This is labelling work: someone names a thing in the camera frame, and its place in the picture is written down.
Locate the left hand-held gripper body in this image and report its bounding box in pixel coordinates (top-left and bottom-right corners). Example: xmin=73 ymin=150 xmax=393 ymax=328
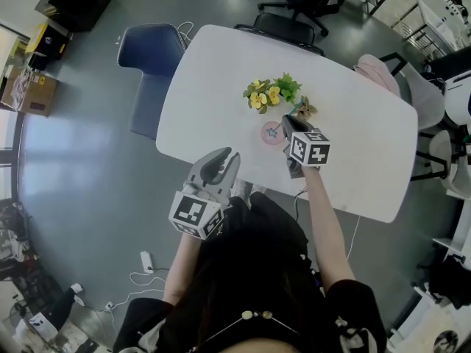
xmin=168 ymin=174 xmax=233 ymax=240

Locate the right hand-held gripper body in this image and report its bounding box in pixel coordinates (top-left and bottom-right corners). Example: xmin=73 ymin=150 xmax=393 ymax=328
xmin=282 ymin=125 xmax=331 ymax=179

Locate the pink round vase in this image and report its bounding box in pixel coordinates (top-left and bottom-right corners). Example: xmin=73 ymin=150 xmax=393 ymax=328
xmin=260 ymin=120 xmax=287 ymax=148

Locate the person's left forearm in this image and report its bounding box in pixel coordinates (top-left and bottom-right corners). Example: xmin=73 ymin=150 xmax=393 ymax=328
xmin=163 ymin=232 xmax=202 ymax=305

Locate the person's right forearm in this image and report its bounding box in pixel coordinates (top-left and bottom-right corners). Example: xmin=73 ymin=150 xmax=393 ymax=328
xmin=302 ymin=165 xmax=357 ymax=294

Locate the small brown-green potted plant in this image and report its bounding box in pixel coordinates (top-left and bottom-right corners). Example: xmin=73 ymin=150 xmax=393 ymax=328
xmin=294 ymin=95 xmax=319 ymax=121

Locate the yellow flower potted plant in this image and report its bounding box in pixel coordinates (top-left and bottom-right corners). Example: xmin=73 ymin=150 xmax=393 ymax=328
xmin=242 ymin=72 xmax=303 ymax=115

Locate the white power strip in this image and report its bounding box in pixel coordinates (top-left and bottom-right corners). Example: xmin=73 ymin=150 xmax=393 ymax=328
xmin=140 ymin=250 xmax=155 ymax=275

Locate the person's black clothing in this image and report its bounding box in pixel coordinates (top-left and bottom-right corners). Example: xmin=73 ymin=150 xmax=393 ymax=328
xmin=113 ymin=191 xmax=388 ymax=353

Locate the black padded chair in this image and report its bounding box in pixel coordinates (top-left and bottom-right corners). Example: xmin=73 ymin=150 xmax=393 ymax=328
xmin=234 ymin=12 xmax=325 ymax=57

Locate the blue plastic chair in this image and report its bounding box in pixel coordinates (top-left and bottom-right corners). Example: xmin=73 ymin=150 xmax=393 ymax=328
xmin=116 ymin=23 xmax=187 ymax=141

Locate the white shell chair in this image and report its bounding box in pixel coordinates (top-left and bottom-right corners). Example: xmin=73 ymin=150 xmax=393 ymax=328
xmin=426 ymin=129 xmax=471 ymax=199
xmin=399 ymin=63 xmax=447 ymax=132

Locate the cardboard box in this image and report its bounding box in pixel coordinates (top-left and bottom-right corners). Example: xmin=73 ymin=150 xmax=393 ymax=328
xmin=0 ymin=65 xmax=60 ymax=118

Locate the black bin with yellow lid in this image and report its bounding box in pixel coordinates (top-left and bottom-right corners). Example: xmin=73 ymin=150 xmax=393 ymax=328
xmin=24 ymin=21 xmax=71 ymax=72

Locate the black hanging cable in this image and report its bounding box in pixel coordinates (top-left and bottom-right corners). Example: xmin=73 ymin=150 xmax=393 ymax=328
xmin=293 ymin=188 xmax=308 ymax=221

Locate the white floor cable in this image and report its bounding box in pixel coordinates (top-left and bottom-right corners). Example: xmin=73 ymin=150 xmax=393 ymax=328
xmin=94 ymin=269 xmax=169 ymax=313

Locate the white hanging cable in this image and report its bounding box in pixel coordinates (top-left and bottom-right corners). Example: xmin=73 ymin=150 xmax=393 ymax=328
xmin=345 ymin=214 xmax=362 ymax=261

